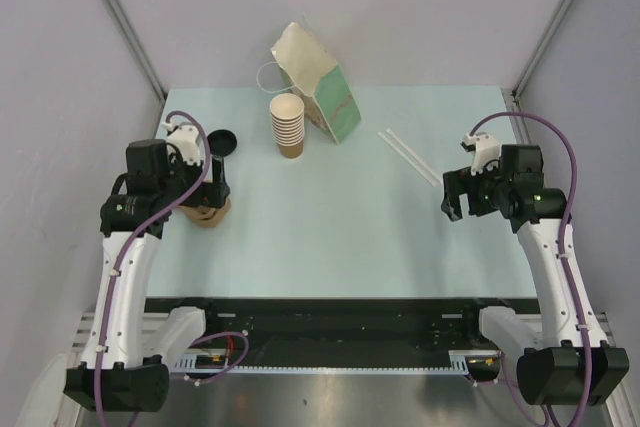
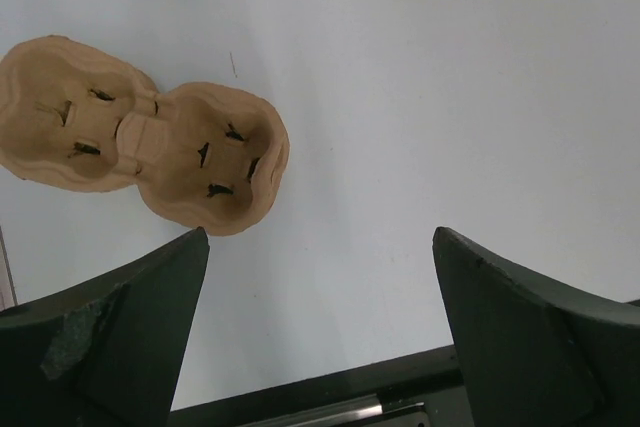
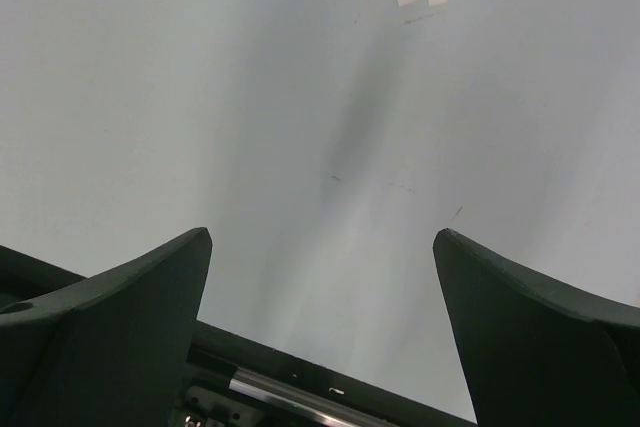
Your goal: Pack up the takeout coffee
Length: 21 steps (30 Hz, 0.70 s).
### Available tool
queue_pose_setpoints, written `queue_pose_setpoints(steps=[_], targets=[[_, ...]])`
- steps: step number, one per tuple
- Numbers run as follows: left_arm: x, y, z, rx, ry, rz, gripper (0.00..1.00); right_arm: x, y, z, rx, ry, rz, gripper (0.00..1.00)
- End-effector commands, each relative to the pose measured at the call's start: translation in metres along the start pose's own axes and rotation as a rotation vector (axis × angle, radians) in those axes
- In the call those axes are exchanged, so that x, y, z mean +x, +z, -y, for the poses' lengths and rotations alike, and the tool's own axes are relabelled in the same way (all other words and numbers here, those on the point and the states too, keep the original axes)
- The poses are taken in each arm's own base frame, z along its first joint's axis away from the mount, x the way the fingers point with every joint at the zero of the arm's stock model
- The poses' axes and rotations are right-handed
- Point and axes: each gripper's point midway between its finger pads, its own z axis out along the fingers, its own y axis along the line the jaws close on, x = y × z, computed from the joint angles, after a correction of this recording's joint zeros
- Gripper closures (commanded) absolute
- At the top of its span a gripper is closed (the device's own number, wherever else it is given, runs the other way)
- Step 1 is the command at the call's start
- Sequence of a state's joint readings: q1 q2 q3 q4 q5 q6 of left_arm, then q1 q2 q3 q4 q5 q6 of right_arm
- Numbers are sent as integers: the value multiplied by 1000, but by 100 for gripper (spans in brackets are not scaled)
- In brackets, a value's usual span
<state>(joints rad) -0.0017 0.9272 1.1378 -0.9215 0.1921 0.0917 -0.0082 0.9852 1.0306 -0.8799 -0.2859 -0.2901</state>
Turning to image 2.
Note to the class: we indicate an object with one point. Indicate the brown pulp cup carrier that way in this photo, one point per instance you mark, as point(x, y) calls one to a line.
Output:
point(201, 155)

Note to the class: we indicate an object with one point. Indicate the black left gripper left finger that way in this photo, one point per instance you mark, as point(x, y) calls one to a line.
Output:
point(108, 351)

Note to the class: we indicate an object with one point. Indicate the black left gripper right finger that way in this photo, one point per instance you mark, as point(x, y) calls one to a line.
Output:
point(532, 350)

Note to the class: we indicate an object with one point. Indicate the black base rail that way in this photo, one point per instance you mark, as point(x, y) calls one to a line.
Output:
point(422, 389)

